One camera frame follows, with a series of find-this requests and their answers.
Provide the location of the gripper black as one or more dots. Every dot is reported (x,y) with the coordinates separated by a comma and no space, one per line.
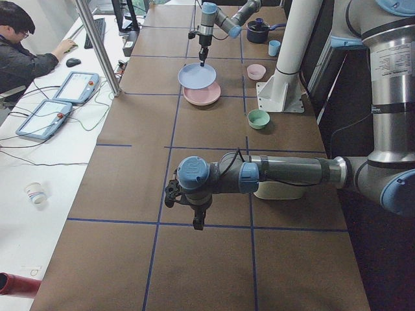
(200,208)
(204,40)

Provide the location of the blue plate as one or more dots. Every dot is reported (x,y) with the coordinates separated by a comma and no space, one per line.
(195,76)

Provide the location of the pink plate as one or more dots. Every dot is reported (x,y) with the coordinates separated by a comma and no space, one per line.
(203,97)

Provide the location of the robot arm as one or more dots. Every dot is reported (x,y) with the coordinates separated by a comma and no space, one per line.
(385,176)
(212,15)

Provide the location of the pink bowl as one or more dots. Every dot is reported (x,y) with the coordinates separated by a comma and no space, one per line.
(256,71)

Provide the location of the dark blue pot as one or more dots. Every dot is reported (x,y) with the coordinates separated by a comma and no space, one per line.
(258,30)

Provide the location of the light blue cup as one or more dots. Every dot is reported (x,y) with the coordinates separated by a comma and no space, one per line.
(273,47)

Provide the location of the black box with label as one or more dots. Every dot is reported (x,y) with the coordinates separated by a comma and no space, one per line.
(129,42)

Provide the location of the black monitor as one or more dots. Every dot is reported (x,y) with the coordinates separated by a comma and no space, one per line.
(125,16)

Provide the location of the cream toaster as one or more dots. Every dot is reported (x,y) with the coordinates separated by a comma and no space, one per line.
(273,190)

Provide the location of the green bowl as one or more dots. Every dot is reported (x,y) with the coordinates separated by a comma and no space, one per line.
(258,119)

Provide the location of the brown paper table cover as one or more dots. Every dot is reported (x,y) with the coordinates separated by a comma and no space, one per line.
(122,249)

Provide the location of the teach pendant far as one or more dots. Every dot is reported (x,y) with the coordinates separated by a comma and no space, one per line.
(77,88)

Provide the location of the teach pendant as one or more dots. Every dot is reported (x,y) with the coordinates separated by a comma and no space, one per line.
(45,120)
(77,88)

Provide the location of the black computer mouse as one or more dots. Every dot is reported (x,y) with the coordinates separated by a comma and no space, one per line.
(73,62)

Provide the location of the paper cup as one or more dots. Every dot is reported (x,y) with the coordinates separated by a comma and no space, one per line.
(36,193)

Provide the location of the teach pendant near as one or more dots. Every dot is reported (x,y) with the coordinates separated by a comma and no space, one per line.
(45,120)

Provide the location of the person at desk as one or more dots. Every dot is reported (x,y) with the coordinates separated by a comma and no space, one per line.
(19,67)

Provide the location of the red cylinder object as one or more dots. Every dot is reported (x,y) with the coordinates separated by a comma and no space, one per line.
(18,286)

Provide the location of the aluminium frame post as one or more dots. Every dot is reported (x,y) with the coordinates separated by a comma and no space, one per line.
(100,51)

